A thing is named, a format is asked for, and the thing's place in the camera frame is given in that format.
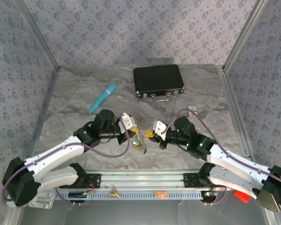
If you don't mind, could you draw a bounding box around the aluminium side rail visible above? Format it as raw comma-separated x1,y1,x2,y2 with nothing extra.
218,67,252,159
31,67,61,155

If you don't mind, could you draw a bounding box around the aluminium frame post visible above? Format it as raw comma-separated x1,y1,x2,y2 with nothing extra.
222,0,270,72
14,0,62,71

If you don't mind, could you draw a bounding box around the white slotted cable duct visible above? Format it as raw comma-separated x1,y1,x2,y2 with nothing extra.
55,190,207,201

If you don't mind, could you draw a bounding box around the orange label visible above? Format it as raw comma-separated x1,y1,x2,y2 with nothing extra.
154,190,169,199

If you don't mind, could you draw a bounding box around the red plastic object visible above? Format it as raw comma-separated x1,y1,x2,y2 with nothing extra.
233,190,251,203

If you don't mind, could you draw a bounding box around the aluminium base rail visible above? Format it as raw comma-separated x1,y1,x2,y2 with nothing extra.
84,169,202,188

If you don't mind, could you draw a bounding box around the gold metal clip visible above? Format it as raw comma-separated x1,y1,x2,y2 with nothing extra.
108,187,122,200

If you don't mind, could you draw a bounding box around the grey metal bracket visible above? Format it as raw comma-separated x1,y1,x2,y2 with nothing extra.
29,192,56,209

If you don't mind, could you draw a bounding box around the teal pen-shaped device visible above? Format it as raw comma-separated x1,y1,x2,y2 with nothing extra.
88,83,117,114

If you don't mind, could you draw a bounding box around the small white card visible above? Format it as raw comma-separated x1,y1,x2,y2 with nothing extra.
187,105,200,120

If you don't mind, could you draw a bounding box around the thin purple cable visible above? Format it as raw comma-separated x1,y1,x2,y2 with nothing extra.
54,187,83,207
204,187,228,207

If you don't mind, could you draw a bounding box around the small black circuit board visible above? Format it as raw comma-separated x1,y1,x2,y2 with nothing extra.
68,191,88,199
202,190,219,198

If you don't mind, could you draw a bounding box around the small clear plastic item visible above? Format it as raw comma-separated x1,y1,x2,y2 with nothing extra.
137,132,148,155

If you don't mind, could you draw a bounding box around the black case with chrome handle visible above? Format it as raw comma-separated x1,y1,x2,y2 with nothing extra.
133,64,185,103

